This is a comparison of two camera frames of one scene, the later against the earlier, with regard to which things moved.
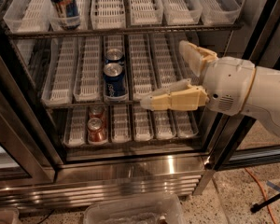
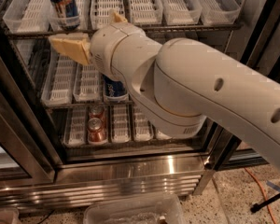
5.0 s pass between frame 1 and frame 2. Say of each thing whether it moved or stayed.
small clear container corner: stayed
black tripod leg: stayed
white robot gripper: moved
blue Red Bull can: stayed
